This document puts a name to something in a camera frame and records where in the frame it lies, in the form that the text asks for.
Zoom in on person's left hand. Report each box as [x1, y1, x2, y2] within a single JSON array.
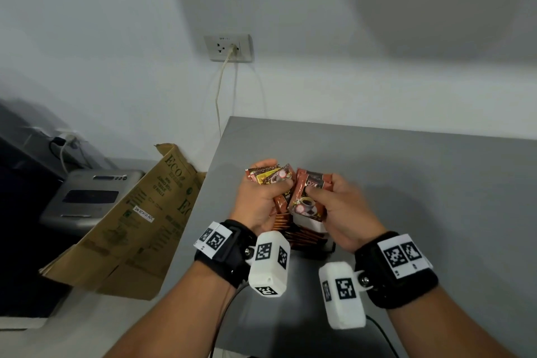
[[228, 159, 295, 237]]

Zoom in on person's right hand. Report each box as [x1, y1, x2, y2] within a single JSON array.
[[305, 173, 388, 253]]

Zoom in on pile of orange coffee sachets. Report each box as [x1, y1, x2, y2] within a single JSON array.
[[272, 210, 332, 250]]

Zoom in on person's left forearm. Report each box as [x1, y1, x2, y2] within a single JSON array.
[[102, 261, 238, 358]]

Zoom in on person's right forearm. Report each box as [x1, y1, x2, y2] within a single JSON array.
[[385, 286, 517, 358]]

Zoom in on black wristband with marker tags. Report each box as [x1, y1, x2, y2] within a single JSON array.
[[354, 230, 440, 309], [194, 219, 257, 289]]

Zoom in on brown cardboard box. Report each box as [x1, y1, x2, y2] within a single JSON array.
[[40, 143, 206, 300]]

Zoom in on grey appliance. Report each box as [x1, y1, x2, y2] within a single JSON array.
[[40, 168, 145, 237]]

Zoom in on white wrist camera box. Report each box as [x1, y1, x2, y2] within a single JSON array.
[[318, 262, 367, 331], [248, 230, 291, 299]]

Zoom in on cream power cord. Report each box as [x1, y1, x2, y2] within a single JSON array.
[[215, 47, 238, 138]]

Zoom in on black camera cable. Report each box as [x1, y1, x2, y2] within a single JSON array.
[[365, 314, 399, 358], [209, 282, 251, 358]]

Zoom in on white wall socket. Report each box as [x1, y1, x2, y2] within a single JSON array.
[[204, 34, 254, 63]]

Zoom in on white charger cable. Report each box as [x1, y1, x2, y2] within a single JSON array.
[[48, 131, 84, 174]]

